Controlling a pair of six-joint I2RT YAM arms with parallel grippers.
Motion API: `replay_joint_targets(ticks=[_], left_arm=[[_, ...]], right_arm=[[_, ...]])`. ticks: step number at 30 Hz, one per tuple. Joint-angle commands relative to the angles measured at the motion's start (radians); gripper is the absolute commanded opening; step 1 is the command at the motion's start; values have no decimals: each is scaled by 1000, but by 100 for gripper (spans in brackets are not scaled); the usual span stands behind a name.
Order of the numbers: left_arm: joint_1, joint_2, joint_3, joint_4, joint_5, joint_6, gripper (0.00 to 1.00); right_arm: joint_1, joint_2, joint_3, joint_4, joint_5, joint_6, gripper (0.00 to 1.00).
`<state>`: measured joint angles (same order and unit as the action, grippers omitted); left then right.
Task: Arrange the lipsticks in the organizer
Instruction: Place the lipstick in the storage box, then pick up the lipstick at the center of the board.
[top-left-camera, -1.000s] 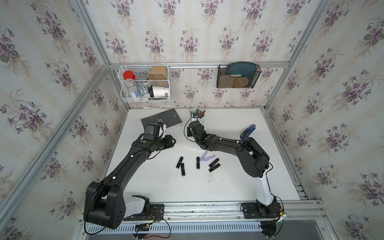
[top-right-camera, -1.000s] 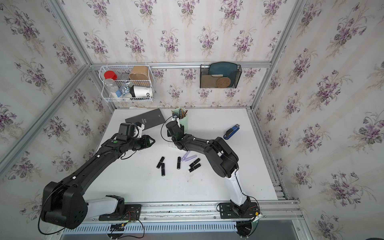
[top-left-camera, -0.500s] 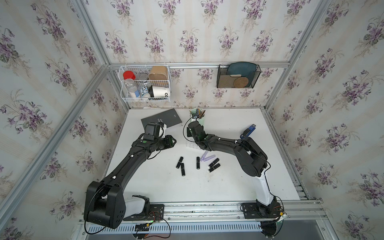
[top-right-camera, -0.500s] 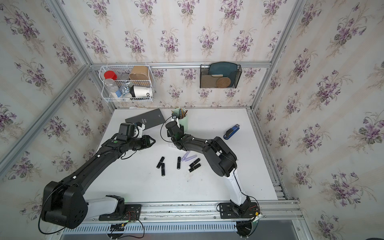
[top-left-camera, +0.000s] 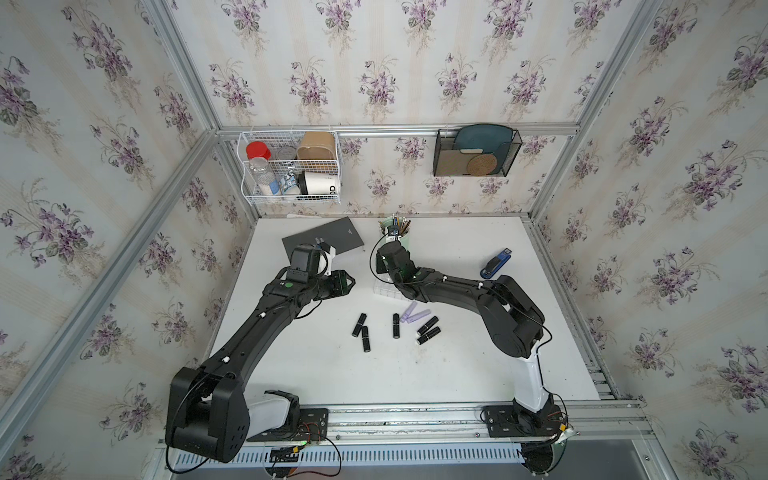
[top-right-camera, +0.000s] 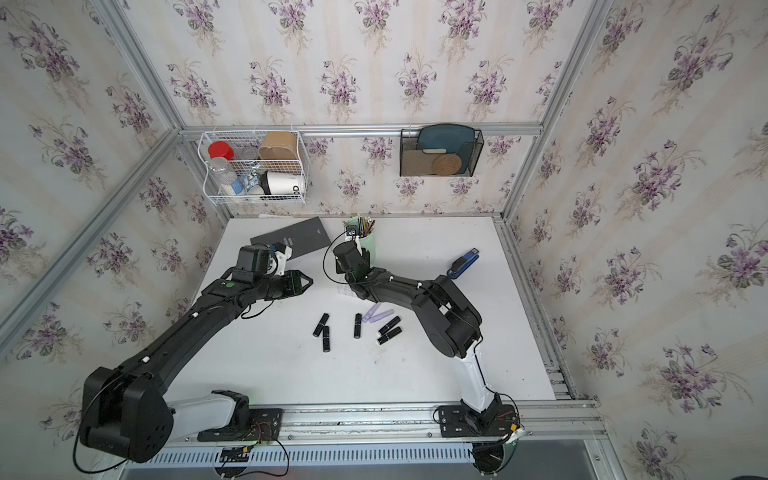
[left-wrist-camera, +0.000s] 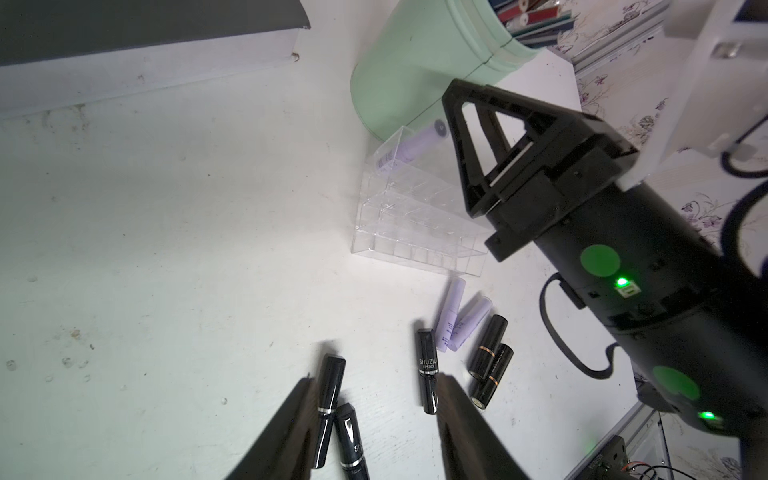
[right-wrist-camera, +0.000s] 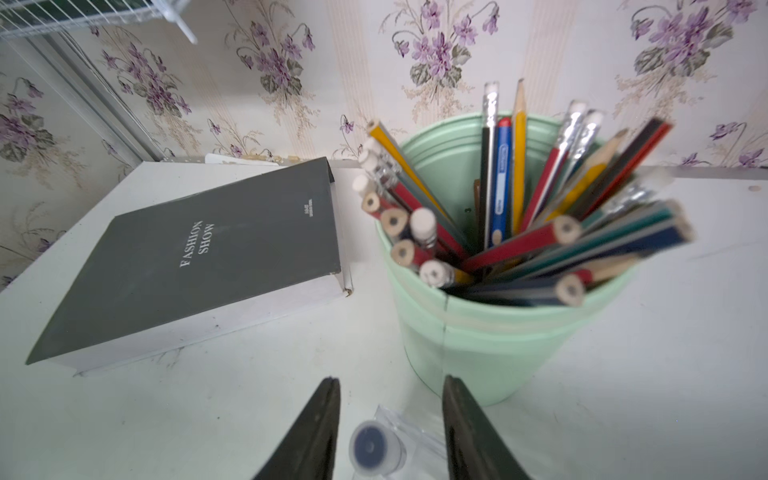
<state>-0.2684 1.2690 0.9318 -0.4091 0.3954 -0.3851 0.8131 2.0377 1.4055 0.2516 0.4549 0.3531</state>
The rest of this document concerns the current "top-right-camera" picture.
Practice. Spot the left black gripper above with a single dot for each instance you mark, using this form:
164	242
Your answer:
296	283

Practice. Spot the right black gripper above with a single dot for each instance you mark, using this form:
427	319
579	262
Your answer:
338	268

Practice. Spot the black lipstick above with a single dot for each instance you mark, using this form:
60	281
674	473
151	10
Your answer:
358	326
390	334
326	339
320	326
390	325

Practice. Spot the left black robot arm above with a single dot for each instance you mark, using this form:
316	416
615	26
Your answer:
124	410

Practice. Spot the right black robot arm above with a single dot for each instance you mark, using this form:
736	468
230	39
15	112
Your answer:
449	320

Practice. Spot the teal plate in organizer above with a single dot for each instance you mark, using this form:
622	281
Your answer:
452	138

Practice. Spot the green pen cup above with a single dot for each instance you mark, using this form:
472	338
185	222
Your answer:
360	230

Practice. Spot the dark grey notebook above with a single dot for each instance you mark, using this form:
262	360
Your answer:
303	238

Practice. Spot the white cylindrical cup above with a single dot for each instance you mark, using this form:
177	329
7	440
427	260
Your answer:
275	183

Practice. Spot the blue black stapler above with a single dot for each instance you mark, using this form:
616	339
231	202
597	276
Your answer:
461	264

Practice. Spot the clear plastic bottle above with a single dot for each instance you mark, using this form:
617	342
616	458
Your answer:
228	179

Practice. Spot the round woven coaster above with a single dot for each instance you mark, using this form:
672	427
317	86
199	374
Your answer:
446	165

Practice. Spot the red lidded jar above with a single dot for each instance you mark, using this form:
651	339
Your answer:
221	149

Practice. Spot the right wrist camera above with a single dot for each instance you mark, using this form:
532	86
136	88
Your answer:
350	258

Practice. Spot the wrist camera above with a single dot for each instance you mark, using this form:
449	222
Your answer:
350	258
259	261

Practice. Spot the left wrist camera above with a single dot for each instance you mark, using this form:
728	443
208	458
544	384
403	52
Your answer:
259	261

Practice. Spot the white wire wall basket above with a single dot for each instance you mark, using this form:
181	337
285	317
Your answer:
250	167

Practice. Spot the black mesh wall organizer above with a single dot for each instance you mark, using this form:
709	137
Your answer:
417	163

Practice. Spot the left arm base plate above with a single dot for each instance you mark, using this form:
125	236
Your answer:
261	425

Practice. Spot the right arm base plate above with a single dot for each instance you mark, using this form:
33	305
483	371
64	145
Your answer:
459	421

